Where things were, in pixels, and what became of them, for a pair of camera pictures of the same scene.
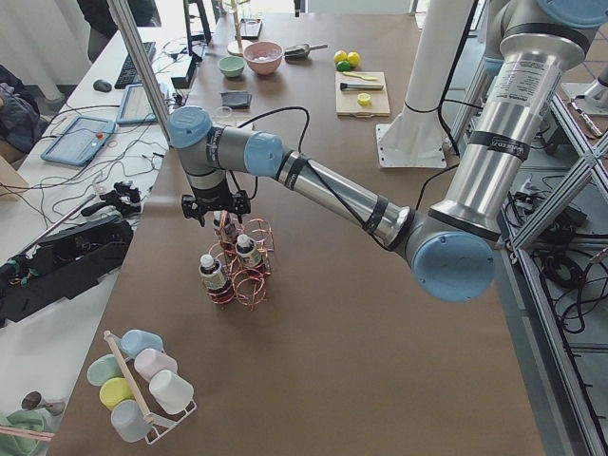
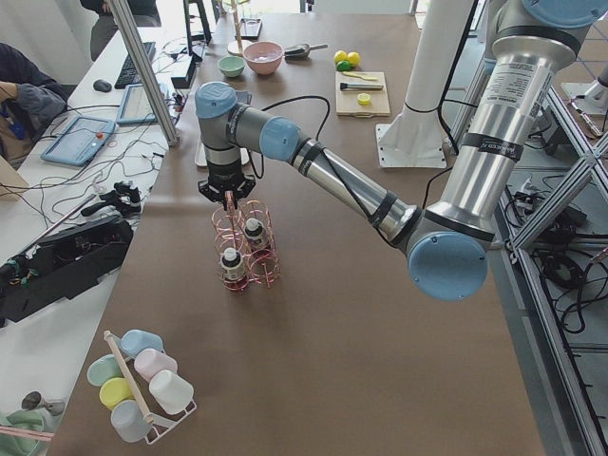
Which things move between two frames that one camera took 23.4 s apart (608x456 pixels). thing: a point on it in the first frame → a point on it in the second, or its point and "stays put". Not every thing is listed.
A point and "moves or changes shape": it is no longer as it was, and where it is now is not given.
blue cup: (132, 341) stays put
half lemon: (364, 99) stays put
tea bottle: (246, 249) → (254, 229)
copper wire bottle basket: (245, 249) moves or changes shape
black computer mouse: (102, 85) stays put
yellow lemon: (339, 56) stays put
